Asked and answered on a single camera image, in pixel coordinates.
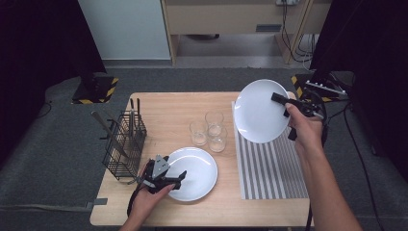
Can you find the light wooden desk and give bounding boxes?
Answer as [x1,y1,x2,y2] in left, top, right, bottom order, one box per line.
[160,0,335,66]

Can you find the grey striped placemat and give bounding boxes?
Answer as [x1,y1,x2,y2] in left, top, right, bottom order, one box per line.
[231,100,312,200]

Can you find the black wire cutlery basket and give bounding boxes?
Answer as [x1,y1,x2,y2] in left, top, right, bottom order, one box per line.
[99,110,148,181]

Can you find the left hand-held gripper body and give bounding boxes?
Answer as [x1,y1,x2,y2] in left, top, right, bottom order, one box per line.
[140,154,181,194]

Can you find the grey tape piece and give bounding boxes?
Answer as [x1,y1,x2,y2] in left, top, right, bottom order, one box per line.
[85,197,109,210]

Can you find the black stand post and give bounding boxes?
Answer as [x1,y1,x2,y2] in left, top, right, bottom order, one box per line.
[81,72,99,94]

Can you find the person's left hand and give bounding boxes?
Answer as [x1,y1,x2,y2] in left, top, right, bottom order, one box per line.
[129,164,177,225]

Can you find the black curtain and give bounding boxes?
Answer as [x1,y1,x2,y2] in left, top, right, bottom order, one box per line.
[0,0,108,167]
[309,0,408,184]

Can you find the hanging black cable bundle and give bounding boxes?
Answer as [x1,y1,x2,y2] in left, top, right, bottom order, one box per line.
[280,0,315,64]

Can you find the clear drinking glass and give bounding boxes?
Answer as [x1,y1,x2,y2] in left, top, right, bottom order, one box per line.
[204,110,225,136]
[189,119,209,147]
[207,124,229,153]

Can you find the white panel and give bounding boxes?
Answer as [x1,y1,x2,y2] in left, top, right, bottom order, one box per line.
[77,0,171,61]

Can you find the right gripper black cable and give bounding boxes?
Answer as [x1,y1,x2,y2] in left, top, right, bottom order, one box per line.
[305,89,329,231]

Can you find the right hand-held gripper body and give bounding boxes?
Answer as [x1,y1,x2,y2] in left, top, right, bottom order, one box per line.
[287,80,349,145]

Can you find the steel slim utensil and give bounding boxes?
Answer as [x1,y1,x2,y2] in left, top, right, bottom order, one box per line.
[129,109,136,141]

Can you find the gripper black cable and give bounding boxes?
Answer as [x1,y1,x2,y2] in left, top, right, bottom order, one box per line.
[305,89,329,231]
[126,182,143,218]

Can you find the white round plate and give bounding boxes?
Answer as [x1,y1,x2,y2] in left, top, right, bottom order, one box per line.
[166,146,219,202]
[233,79,292,144]

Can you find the long black floor cable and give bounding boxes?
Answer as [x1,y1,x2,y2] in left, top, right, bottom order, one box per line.
[343,102,386,231]

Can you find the black yellow-striped stand base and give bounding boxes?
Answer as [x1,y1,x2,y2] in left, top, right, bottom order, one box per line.
[291,72,341,103]
[70,75,120,106]

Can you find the person's right hand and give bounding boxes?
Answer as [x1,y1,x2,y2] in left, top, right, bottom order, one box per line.
[284,102,324,158]

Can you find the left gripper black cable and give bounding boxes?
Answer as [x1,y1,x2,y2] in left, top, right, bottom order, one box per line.
[126,182,143,218]

